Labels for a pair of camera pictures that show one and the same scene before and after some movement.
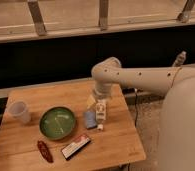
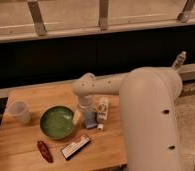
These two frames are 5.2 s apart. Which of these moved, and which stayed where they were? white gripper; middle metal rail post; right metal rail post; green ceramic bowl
Moved: white gripper
Stayed: green ceramic bowl; right metal rail post; middle metal rail post
